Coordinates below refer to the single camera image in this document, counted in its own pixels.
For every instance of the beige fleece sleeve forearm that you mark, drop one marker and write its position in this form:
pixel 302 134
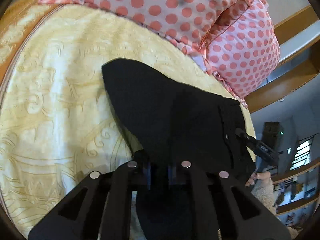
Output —
pixel 263 191

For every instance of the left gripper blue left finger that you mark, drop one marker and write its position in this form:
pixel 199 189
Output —
pixel 99 207

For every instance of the wooden wall shelves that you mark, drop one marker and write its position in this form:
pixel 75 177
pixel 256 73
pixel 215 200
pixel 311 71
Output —
pixel 297 194

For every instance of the person's right hand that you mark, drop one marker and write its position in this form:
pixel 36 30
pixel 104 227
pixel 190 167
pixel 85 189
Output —
pixel 263 178

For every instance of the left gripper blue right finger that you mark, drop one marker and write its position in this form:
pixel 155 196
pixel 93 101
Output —
pixel 216 206

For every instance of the black pants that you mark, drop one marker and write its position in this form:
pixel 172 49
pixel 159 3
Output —
pixel 173 122

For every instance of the right polka dot pillow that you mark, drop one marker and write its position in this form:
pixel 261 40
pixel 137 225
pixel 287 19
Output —
pixel 244 51

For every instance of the left polka dot pillow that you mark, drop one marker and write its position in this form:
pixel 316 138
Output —
pixel 190 24

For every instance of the polka dot pillow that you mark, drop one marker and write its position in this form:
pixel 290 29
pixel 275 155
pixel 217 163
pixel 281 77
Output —
pixel 190 24
pixel 244 51

